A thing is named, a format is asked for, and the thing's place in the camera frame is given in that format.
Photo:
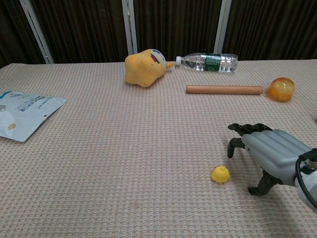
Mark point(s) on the orange transparent dome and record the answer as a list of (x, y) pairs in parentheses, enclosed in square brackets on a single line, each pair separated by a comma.
[(281, 90)]

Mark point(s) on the brown wooden rod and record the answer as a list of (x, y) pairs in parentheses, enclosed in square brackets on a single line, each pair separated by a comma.
[(223, 89)]

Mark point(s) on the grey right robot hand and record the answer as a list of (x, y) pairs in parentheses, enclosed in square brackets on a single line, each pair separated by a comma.
[(275, 151)]

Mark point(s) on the light blue snack pouch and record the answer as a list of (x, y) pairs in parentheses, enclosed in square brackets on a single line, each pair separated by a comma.
[(22, 116)]

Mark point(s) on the beige woven table mat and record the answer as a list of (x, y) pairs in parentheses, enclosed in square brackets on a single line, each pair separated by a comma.
[(123, 148)]

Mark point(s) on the dark brown curtain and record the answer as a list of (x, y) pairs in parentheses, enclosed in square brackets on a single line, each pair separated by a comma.
[(84, 29)]

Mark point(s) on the clear plastic water bottle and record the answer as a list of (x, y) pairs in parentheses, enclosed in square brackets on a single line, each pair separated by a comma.
[(210, 63)]

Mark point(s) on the white metal frame post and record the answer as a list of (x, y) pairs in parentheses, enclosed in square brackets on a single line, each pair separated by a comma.
[(130, 24), (37, 32), (222, 24)]

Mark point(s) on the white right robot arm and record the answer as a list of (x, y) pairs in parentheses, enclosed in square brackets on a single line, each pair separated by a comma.
[(310, 183)]

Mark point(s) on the yellow plush toy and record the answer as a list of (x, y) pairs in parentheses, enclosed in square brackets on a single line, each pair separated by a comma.
[(141, 69)]

